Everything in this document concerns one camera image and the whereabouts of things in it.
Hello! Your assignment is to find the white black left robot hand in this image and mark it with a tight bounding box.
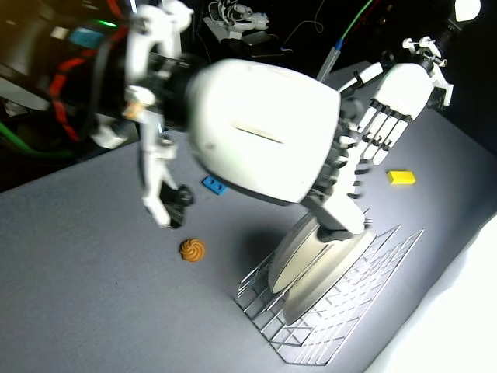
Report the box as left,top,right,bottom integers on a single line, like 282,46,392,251
338,60,434,167

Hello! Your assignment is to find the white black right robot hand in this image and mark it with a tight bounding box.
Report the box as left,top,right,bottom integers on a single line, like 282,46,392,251
185,57,377,242

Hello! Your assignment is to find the white plate with dark rim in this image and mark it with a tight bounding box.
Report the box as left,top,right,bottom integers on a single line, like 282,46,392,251
282,228,378,326
266,211,353,295

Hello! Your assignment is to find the blue block with two holes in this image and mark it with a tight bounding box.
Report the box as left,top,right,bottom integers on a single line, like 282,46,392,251
200,176,229,196

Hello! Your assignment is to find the grey tube with blue tip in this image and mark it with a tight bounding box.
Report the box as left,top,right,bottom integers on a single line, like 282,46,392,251
315,37,346,83

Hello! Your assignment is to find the black box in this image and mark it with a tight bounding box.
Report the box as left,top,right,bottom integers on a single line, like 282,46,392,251
239,30,287,60

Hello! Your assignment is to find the yellow rectangular block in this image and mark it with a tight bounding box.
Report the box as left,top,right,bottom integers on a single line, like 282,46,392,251
386,169,417,186

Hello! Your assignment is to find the orange swirl cookie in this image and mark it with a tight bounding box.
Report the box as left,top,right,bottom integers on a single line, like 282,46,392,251
179,237,207,263

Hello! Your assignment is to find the thin green cable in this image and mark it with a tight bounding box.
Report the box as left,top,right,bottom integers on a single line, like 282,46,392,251
340,0,377,42

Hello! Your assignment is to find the white gadget with cables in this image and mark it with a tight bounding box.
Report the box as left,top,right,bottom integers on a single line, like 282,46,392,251
203,0,272,40

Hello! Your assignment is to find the thin white cable loop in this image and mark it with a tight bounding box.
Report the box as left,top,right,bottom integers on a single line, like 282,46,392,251
282,0,325,54

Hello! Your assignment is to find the silver wire dish rack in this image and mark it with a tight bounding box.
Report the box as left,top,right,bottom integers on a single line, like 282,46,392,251
235,208,426,366

